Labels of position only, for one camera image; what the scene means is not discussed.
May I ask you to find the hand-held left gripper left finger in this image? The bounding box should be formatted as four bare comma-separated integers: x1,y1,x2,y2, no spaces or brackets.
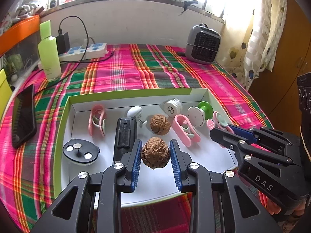
29,139,142,233

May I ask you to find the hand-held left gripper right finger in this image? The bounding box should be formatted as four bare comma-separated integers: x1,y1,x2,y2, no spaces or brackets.
169,139,276,233

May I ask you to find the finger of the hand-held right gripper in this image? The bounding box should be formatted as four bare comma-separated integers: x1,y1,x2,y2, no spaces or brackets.
209,127,292,165
227,124,298,148

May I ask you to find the pink plastic clip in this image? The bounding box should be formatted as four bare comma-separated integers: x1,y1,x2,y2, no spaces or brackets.
206,112,235,135
88,105,107,137
173,115,201,147

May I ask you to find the brown walnut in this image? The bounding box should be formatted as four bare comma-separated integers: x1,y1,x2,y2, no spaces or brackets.
141,137,170,169
149,115,171,135

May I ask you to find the green cardboard box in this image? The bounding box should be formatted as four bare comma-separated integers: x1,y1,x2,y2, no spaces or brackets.
54,87,241,208

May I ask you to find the white and green spool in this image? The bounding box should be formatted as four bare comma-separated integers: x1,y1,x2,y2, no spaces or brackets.
188,101,214,127

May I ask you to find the black rectangular device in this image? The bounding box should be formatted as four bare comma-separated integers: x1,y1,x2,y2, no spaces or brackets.
113,117,138,162

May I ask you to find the white mushroom-shaped hook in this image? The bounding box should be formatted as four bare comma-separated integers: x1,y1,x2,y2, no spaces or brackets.
127,107,148,128

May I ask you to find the white ribbed cap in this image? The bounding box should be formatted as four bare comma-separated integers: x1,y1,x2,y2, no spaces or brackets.
164,98,183,116

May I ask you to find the black disc with metal buttons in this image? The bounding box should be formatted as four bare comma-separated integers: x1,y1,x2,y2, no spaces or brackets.
63,138,101,167

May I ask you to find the person's right hand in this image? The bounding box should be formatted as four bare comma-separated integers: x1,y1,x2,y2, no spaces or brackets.
266,194,309,224

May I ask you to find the wooden cabinet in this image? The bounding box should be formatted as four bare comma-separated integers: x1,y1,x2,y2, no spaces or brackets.
248,0,311,136

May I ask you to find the black device with dials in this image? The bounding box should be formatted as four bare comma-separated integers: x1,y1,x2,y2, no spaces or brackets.
296,71,311,117

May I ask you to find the grey space heater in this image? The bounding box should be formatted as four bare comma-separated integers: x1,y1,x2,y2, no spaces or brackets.
185,24,222,65

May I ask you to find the heart print curtain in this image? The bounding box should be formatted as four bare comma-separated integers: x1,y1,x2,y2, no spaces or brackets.
224,0,288,90

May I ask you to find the white power strip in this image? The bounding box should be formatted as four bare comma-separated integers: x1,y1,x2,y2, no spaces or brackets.
38,42,108,70

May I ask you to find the black smartphone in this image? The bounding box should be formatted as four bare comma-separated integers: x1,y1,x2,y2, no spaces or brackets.
12,84,37,149

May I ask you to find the lime green bottle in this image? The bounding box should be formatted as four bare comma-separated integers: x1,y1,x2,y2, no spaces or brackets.
38,20,62,82

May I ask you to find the black charger adapter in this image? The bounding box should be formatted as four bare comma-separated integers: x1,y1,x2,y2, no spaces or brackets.
56,32,71,54

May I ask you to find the closed lime green box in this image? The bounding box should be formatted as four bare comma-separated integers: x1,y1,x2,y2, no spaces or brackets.
0,68,13,119

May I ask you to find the glass tank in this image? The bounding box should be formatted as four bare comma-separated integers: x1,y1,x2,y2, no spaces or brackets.
0,33,40,83

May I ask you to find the orange tray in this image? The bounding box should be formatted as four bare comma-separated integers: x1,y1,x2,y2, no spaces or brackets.
0,15,40,54

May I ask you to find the white plastic bag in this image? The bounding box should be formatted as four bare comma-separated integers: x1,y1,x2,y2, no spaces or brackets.
10,0,46,20

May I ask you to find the black window handle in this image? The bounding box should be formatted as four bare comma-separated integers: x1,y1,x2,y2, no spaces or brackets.
181,0,198,15

